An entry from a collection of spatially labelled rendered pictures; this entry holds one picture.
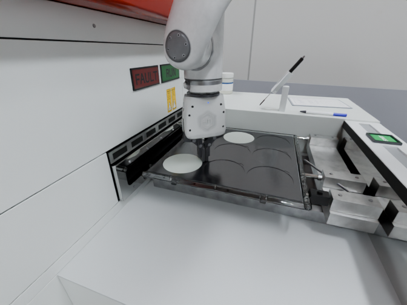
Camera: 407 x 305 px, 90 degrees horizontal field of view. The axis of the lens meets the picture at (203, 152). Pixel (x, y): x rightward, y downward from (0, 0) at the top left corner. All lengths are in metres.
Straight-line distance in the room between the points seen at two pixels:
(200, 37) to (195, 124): 0.19
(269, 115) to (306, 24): 1.35
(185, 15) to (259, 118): 0.49
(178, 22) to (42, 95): 0.22
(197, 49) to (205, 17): 0.04
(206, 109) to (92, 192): 0.29
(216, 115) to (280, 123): 0.34
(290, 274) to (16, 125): 0.46
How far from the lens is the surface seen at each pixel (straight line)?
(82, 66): 0.41
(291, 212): 0.51
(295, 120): 0.77
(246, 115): 0.77
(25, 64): 0.36
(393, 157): 0.58
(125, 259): 0.44
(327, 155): 0.71
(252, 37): 2.10
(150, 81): 0.56
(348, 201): 0.47
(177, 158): 0.54
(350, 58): 2.03
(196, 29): 0.36
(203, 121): 0.47
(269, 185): 0.46
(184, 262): 0.41
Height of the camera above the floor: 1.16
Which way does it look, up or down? 27 degrees down
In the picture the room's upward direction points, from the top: straight up
